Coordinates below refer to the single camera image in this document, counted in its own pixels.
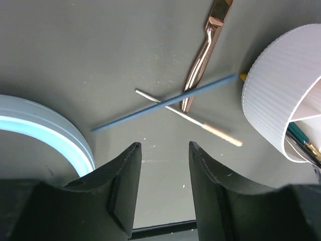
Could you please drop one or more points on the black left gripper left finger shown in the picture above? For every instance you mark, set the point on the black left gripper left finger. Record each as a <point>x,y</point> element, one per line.
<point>98,206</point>

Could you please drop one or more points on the dark teal chopstick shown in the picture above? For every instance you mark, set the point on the dark teal chopstick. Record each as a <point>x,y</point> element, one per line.
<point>168,102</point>

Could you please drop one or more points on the gold spoon green handle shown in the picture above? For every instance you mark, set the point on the gold spoon green handle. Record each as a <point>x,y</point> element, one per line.
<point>294,133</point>

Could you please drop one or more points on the white divided round container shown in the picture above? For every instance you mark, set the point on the white divided round container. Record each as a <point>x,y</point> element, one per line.
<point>283,86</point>

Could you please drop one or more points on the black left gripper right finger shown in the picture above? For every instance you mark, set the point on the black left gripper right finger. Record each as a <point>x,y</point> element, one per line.
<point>229,206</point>

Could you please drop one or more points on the silver copper chopstick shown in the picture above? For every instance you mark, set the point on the silver copper chopstick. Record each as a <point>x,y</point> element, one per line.
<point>207,127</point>

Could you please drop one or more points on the light blue headphones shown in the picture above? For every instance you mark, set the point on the light blue headphones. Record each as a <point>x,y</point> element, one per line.
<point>32,119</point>

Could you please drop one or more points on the copper utensil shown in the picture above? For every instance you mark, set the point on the copper utensil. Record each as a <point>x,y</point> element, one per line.
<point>213,26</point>

